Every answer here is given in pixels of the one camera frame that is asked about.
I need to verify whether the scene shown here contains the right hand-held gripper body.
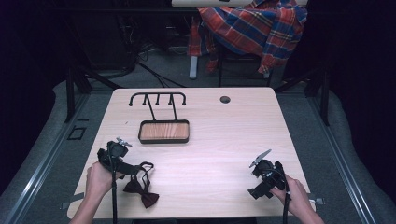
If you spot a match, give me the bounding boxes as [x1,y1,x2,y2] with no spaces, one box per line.
[248,148,288,191]

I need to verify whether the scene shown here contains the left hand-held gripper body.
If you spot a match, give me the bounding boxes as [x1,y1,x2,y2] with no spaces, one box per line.
[96,136,133,175]

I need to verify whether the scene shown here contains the dark red bow tie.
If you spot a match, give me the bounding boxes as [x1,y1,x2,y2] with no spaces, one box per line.
[122,161,161,209]

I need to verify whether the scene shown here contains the person's right hand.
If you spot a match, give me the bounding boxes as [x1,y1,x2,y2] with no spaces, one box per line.
[269,174,313,217]

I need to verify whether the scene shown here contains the person's left hand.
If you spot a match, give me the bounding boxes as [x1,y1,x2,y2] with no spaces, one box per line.
[85,161,126,200]

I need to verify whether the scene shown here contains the black hook rack wooden tray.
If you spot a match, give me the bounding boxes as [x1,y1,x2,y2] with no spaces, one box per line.
[128,91,191,145]

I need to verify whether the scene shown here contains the black metal stand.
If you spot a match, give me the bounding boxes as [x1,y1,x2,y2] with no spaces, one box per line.
[64,64,123,124]
[274,66,331,127]

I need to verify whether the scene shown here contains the white table leg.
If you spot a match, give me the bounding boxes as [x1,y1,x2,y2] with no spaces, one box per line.
[189,55,199,80]

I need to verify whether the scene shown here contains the black chair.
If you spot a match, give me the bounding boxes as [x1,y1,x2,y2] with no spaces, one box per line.
[217,43,273,89]

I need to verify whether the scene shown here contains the red blue plaid shirt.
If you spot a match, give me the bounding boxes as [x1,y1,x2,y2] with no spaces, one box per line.
[187,0,309,75]

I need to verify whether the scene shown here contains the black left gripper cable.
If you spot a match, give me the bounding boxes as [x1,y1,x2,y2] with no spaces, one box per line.
[106,141,120,224]

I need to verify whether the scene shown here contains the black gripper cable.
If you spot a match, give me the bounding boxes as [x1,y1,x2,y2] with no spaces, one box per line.
[106,141,120,224]
[274,167,292,224]

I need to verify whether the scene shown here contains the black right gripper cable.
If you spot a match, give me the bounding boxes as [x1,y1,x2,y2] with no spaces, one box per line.
[274,167,292,224]

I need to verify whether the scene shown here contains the aluminium floor rail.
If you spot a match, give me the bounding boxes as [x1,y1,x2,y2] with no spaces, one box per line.
[3,92,92,224]
[306,94,378,224]

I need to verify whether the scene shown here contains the black floor cables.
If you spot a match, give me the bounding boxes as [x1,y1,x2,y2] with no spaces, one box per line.
[118,40,189,89]

